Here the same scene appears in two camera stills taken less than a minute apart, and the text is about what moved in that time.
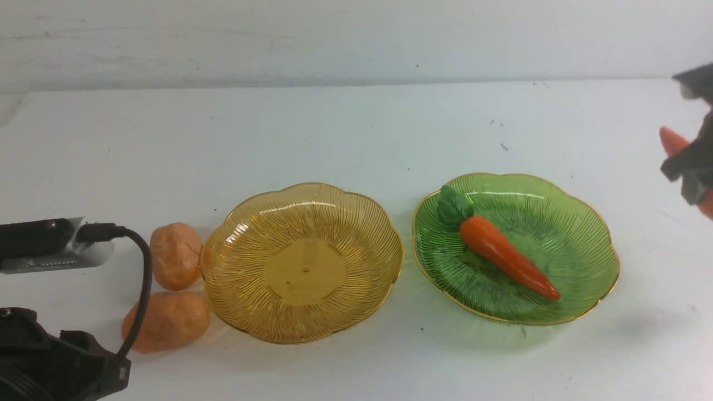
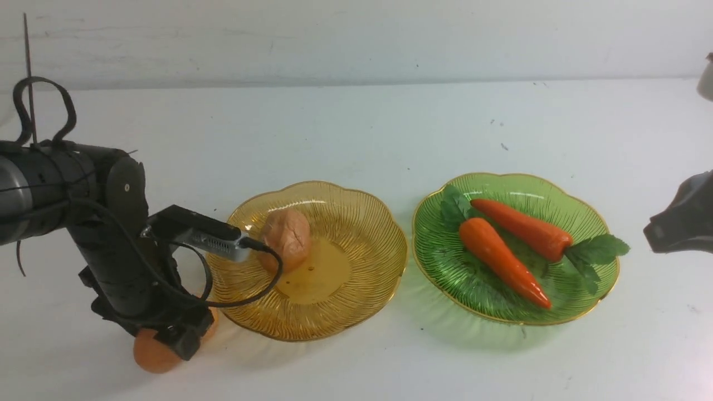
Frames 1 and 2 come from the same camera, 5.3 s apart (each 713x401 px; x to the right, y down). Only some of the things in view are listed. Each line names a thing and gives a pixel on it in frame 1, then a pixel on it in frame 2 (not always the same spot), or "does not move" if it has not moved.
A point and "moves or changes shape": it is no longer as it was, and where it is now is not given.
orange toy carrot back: (673, 142) -> (553, 243)
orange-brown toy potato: (176, 253) moves or changes shape
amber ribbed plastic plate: (301, 263) does not move
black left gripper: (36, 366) -> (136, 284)
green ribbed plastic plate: (563, 234) does not move
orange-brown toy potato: (170, 318) moves or changes shape
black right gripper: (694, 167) -> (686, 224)
